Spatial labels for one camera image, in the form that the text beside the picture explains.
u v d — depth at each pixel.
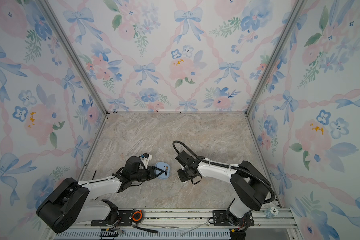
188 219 0.75
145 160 0.82
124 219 0.73
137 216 0.73
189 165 0.65
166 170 0.86
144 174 0.75
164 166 0.86
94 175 0.88
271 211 0.71
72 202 0.44
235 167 0.48
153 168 0.79
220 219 0.73
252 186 0.44
